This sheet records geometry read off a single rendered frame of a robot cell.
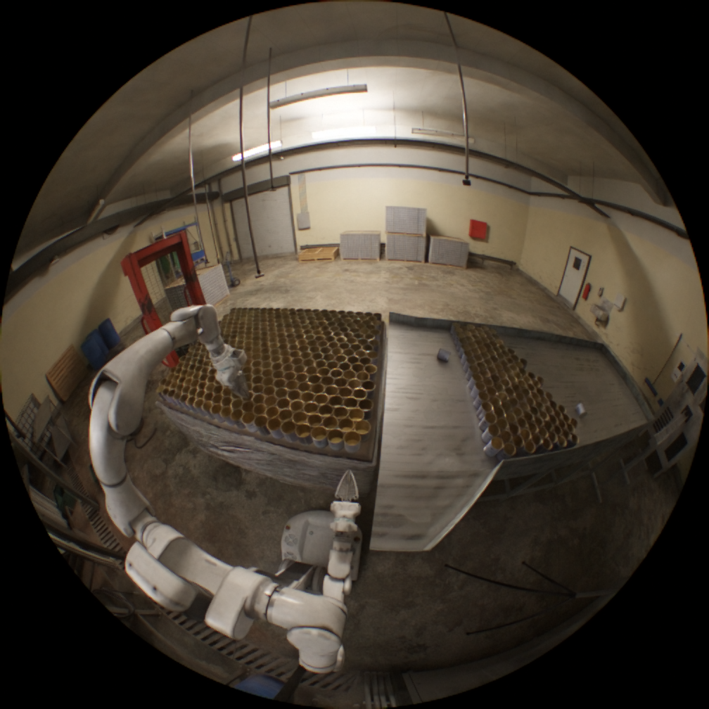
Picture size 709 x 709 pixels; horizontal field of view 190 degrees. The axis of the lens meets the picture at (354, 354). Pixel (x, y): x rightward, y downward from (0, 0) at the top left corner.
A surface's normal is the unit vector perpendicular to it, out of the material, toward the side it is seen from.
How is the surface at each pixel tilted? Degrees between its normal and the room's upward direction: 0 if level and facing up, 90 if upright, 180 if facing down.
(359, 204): 90
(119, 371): 31
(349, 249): 89
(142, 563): 23
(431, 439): 0
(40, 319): 90
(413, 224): 89
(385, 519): 0
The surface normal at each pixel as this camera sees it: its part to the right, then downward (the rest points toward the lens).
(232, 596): 0.01, -0.96
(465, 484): -0.04, -0.77
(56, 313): 0.99, 0.07
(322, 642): 0.03, -0.43
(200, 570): 0.47, -0.74
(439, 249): -0.12, 0.60
